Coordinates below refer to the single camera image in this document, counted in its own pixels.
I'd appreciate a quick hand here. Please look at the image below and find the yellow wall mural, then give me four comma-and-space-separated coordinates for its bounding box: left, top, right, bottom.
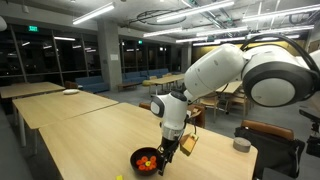
191, 41, 306, 64

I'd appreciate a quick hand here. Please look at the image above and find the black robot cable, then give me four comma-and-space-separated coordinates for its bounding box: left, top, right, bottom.
239, 33, 320, 101

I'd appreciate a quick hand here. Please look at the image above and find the black bowl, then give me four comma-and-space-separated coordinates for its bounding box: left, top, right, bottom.
129, 147, 163, 177

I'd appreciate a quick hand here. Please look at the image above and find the grey tape roll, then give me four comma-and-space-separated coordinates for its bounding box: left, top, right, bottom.
232, 137, 252, 154

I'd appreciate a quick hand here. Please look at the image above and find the open cardboard box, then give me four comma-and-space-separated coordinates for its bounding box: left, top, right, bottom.
186, 103, 207, 129

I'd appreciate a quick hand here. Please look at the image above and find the white plate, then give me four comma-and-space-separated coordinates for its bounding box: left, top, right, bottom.
62, 88, 80, 96

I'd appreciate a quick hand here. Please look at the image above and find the ceiling light strip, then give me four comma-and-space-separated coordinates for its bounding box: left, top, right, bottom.
241, 3, 320, 23
155, 0, 235, 24
72, 2, 116, 26
143, 27, 184, 38

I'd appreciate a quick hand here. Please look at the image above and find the long blue sofa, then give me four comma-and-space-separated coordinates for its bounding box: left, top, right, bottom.
121, 68, 170, 85

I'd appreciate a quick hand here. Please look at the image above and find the low wooden bench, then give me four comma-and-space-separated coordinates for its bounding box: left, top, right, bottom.
116, 82, 138, 93

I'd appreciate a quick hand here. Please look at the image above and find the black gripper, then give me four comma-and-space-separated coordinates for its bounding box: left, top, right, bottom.
156, 135, 178, 177

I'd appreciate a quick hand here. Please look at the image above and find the brown leather chair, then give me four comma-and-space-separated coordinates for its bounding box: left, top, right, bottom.
240, 119, 295, 140

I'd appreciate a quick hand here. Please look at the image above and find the light wooden table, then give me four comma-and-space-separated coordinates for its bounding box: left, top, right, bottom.
0, 81, 66, 100
12, 90, 120, 148

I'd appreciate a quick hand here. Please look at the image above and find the brown chair backrest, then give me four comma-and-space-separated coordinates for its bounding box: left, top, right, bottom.
138, 102, 153, 113

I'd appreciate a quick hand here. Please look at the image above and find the black bag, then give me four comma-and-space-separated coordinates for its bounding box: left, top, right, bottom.
234, 128, 306, 179

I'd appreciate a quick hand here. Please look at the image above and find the long wooden table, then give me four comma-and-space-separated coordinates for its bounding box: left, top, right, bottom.
215, 80, 244, 95
149, 73, 186, 98

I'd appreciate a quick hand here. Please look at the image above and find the black camera tripod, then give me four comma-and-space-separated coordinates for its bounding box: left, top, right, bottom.
299, 109, 320, 158

